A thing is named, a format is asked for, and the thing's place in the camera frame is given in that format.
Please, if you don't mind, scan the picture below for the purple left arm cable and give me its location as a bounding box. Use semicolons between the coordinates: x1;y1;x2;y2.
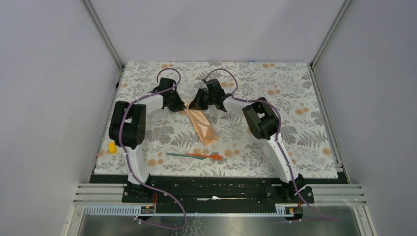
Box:
118;67;189;231

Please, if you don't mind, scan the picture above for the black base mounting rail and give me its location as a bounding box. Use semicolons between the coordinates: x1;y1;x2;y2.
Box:
89;174;347;214

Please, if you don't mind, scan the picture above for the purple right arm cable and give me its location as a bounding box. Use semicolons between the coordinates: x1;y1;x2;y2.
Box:
202;68;339;224

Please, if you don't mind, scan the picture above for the yellow toy block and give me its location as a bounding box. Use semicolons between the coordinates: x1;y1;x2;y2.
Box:
108;142;118;154

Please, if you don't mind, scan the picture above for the orange cloth napkin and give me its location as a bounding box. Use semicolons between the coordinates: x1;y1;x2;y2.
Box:
185;100;218;146

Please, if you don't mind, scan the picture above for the teal plastic knife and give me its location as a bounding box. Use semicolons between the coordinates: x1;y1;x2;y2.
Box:
167;153;207;160

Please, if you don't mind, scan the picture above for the left aluminium frame post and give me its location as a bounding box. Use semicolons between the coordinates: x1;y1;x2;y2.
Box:
81;0;124;70

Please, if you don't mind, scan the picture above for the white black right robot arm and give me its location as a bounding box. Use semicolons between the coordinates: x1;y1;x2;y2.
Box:
189;79;306;203

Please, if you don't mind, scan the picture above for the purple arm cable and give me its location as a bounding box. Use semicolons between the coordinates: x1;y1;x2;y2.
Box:
202;68;339;224
118;67;189;231

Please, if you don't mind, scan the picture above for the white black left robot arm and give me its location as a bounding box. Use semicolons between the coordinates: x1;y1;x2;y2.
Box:
109;78;185;202

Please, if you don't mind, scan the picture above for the aluminium frame post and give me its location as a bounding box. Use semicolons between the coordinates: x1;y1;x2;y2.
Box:
81;0;124;70
310;0;353;68

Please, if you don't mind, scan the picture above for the orange plastic fork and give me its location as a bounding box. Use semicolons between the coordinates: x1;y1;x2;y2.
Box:
185;153;223;161

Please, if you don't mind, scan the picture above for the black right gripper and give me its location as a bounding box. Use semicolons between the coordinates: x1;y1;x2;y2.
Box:
188;89;215;111

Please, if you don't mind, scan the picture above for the right aluminium frame post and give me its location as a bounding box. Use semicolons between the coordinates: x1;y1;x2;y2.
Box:
310;0;353;68

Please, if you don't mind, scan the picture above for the floral patterned tablecloth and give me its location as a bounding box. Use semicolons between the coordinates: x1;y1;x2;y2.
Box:
93;61;339;179

